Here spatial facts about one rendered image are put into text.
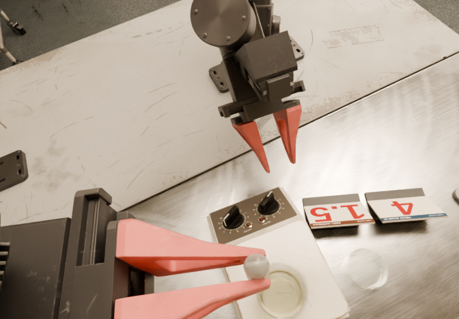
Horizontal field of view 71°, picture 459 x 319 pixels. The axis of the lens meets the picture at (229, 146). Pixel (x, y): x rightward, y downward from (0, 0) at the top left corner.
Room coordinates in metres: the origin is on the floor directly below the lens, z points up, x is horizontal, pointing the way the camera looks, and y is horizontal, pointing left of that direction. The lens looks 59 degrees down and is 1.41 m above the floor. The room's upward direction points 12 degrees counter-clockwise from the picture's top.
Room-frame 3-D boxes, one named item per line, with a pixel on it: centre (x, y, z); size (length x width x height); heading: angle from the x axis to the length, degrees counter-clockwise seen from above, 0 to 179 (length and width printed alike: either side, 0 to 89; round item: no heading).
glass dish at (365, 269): (0.06, -0.15, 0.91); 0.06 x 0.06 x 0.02
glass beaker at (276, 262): (0.04, -0.02, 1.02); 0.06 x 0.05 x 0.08; 0
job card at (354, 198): (0.14, -0.14, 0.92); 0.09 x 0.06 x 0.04; 83
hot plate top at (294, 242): (0.06, -0.03, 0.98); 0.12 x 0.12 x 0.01; 10
